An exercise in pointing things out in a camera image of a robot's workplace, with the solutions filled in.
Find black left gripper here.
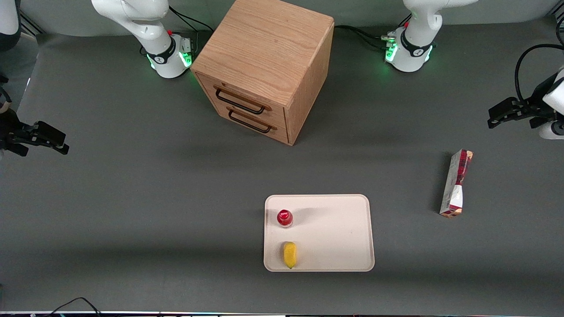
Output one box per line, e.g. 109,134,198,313
487,73,563,130

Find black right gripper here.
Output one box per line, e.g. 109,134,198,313
0,110,70,158

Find red cookie box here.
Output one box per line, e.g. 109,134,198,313
439,149,474,219

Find cream plastic tray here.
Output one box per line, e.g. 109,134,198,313
263,194,375,272

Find wooden drawer front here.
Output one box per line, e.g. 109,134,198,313
196,74,288,129
216,100,289,145

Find wooden two-drawer cabinet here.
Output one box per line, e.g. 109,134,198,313
190,0,335,146

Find yellow lemon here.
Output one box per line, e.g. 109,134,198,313
283,241,297,269

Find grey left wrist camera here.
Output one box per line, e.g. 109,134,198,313
540,121,564,140

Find black looping arm cable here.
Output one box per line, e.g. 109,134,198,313
514,43,564,104

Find thin black table-edge cable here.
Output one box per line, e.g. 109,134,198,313
43,297,103,317

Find black base cable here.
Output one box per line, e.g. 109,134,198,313
169,5,213,34
333,24,393,50

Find black metal drawer handle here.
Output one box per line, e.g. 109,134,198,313
215,88,267,115
227,110,273,134

